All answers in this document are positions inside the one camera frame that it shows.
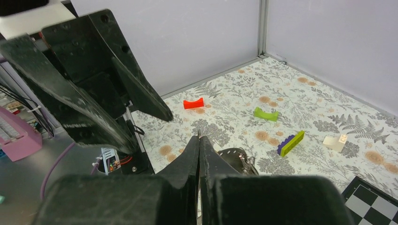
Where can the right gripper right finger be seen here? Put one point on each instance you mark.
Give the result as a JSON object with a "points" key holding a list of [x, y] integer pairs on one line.
{"points": [[229, 198]]}

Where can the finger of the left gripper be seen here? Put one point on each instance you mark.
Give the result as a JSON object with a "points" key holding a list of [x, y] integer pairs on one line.
{"points": [[85, 121], [94, 55]]}

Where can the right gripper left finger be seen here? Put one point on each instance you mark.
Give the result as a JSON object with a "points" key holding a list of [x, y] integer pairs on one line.
{"points": [[169, 197]]}

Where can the large silver keyring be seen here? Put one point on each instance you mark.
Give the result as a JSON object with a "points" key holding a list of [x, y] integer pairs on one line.
{"points": [[239, 160]]}

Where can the pink metronome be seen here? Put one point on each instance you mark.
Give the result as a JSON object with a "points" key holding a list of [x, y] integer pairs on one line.
{"points": [[18, 139]]}

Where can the green curved block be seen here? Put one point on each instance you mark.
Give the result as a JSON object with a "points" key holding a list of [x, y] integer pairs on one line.
{"points": [[259, 113]]}

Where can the floral table mat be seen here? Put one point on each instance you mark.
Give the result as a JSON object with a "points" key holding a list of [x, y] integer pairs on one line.
{"points": [[303, 103]]}

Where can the red curved block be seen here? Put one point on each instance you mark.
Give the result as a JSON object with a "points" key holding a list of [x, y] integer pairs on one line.
{"points": [[193, 104]]}

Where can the cream toy block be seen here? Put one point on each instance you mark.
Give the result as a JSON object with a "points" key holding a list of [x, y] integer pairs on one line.
{"points": [[335, 143]]}

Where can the black white chessboard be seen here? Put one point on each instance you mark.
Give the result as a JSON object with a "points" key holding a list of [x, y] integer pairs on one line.
{"points": [[368, 205]]}

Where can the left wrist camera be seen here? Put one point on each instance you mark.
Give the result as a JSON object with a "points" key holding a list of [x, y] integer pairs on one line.
{"points": [[32, 21]]}

